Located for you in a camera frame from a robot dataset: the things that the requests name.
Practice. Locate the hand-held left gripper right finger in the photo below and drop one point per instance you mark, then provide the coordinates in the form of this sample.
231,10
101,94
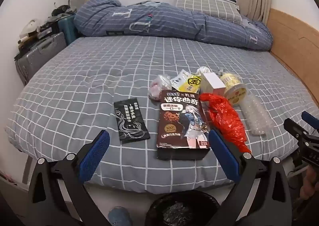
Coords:
223,153

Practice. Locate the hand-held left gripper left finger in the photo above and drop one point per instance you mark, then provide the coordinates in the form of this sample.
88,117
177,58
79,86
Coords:
94,156

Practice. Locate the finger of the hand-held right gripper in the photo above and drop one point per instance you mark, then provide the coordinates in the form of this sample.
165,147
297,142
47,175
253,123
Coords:
310,119
295,129

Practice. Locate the red plastic bag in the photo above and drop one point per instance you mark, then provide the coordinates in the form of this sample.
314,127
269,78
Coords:
224,119

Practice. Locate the clear plastic bottle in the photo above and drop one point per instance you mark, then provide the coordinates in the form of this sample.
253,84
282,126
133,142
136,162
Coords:
256,116

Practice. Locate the black wet wipe packet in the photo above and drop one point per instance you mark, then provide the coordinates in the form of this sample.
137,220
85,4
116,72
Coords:
130,121

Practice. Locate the brown cookie box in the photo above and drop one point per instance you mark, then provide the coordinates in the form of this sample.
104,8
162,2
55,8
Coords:
179,121

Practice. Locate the yellow paper cup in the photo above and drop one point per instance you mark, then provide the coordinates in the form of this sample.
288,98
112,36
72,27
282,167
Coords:
234,89

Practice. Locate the small white box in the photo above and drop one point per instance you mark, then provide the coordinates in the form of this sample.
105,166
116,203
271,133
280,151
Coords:
211,81

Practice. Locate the yellow snack packet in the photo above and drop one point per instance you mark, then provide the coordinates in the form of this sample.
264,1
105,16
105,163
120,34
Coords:
190,83

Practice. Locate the black trash bin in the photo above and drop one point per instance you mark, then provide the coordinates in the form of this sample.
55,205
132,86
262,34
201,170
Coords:
159,203

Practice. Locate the pink and white wrapper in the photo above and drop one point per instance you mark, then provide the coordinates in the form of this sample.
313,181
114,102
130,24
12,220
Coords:
159,86

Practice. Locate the person's right hand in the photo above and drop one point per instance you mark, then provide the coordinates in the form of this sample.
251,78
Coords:
312,183

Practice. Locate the blue fuzzy slipper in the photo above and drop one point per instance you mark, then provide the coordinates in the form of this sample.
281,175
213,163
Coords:
119,216

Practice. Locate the grey checked bed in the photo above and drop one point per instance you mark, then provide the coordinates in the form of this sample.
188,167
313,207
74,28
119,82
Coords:
99,79

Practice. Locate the grey suitcase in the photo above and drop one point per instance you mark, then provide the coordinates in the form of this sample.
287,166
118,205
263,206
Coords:
37,54

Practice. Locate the teal suitcase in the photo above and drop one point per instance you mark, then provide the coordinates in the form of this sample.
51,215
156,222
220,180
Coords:
67,27

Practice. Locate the dark clutter pile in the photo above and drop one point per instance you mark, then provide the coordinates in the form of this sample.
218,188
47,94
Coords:
47,29

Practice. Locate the white plastic item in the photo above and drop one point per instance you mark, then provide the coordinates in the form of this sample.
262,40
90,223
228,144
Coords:
30,27

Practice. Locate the blue striped duvet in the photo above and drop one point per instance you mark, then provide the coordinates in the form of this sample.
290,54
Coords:
162,22

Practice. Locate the grey checked pillow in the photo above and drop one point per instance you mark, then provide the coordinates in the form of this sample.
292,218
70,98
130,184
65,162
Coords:
206,4

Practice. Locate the wooden bed frame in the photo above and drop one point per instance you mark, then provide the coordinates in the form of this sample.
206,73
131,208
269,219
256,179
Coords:
294,36

